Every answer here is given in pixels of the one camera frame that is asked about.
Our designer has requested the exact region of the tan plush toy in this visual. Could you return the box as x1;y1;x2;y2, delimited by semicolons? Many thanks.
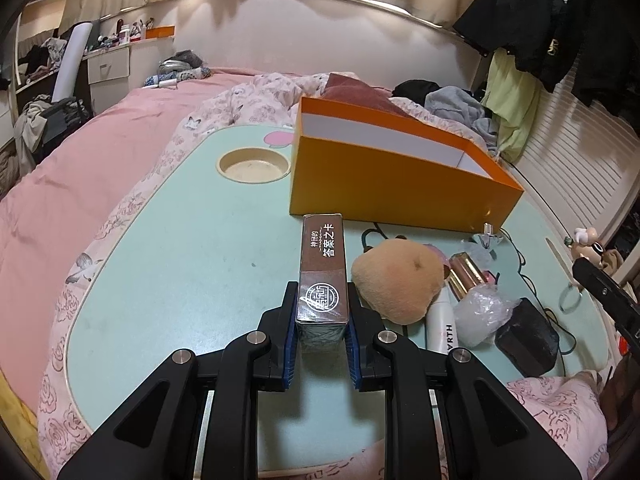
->
351;237;446;325

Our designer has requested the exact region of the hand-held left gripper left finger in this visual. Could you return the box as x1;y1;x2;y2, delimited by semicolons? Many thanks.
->
57;281;301;480

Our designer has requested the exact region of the black hanging jacket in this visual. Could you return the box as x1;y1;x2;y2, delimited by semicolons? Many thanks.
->
452;0;640;133

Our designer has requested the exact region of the black glittery pouch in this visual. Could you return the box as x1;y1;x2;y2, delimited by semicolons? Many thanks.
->
494;297;560;376

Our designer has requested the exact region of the black bag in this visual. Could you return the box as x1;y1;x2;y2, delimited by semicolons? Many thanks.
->
37;97;91;146

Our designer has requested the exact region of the grey and blue clothes pile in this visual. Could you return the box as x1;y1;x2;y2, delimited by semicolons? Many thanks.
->
144;50;213;89

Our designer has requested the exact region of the crumpled white cloth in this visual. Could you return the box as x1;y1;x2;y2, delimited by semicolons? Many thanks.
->
12;100;51;168

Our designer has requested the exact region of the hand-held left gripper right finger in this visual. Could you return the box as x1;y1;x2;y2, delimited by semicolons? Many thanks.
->
345;282;613;480

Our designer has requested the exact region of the silver chrome cap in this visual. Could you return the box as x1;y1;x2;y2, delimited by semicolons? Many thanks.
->
467;222;503;251

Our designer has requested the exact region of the orange cardboard box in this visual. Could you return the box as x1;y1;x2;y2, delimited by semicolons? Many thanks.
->
289;96;525;233

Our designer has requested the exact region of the black garment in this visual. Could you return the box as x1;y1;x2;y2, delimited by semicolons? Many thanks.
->
392;79;453;106

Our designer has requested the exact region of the brown card box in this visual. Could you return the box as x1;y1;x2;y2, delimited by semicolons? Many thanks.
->
296;213;349;353

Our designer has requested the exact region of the yellow-green garment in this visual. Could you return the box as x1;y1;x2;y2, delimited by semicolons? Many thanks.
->
482;50;543;163

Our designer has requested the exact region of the white shelving unit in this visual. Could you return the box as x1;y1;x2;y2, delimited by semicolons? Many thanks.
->
0;0;71;151

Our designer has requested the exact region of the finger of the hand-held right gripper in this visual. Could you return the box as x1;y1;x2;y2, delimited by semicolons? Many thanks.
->
571;257;640;341

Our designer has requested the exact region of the light green lap table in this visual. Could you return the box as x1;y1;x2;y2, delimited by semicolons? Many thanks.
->
37;71;613;478

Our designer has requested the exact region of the row of small bottles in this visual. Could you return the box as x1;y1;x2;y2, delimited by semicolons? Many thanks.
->
97;17;148;48

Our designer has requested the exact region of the maroon pillow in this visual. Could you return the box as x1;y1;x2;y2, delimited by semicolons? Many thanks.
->
320;72;416;121

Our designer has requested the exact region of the clear plastic wrap ball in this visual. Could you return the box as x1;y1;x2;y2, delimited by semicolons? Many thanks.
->
452;284;518;348

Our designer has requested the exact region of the grey hoodie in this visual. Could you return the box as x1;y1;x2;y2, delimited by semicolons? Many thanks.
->
425;85;501;146

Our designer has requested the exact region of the white drawer cabinet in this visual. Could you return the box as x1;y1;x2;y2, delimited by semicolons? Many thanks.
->
85;42;133;86

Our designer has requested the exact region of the cartoon figurine with sunglasses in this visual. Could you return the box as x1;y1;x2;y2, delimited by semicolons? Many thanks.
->
562;226;626;273

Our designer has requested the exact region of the black cable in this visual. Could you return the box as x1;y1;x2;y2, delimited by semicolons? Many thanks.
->
361;227;576;356

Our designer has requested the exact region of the white cosmetic tube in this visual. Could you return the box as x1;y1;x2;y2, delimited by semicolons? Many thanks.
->
425;287;457;356

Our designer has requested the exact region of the plain pink bed sheet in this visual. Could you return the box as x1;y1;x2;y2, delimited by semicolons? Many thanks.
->
0;67;261;411

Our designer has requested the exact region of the dark clothes heap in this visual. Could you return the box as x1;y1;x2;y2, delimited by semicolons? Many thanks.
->
22;37;68;78

